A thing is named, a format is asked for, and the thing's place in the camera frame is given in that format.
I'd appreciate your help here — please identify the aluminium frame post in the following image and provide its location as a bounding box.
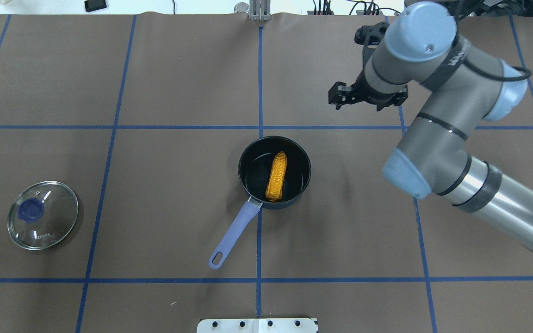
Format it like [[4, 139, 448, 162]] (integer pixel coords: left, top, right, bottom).
[[248, 0, 272, 22]]

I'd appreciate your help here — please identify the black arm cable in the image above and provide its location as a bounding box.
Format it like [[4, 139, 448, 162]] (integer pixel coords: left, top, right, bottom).
[[452, 0, 533, 83]]

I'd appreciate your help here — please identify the black orange power strip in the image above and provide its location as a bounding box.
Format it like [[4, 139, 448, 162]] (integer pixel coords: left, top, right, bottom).
[[307, 0, 383, 16]]

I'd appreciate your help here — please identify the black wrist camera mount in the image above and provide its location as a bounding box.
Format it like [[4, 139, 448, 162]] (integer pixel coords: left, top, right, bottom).
[[354, 22, 390, 68]]

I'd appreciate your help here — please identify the dark blue saucepan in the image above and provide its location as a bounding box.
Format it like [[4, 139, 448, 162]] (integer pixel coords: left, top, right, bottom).
[[209, 136, 311, 270]]

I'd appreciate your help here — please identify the yellow corn cob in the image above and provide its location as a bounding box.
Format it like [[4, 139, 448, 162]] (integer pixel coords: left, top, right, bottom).
[[265, 151, 288, 202]]

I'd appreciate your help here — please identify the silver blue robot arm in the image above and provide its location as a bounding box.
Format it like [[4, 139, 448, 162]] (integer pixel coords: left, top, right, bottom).
[[328, 1, 533, 253]]

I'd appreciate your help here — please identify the small black device on table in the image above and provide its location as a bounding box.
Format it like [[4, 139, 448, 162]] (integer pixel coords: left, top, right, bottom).
[[83, 0, 107, 13]]

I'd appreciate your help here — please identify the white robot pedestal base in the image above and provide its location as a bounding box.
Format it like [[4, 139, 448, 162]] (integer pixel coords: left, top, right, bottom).
[[196, 318, 319, 333]]

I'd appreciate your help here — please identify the glass pot lid blue knob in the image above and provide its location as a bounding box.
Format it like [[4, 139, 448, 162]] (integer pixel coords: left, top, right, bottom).
[[7, 180, 80, 251]]

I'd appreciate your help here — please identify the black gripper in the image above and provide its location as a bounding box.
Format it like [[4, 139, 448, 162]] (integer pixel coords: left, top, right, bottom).
[[328, 69, 409, 111]]

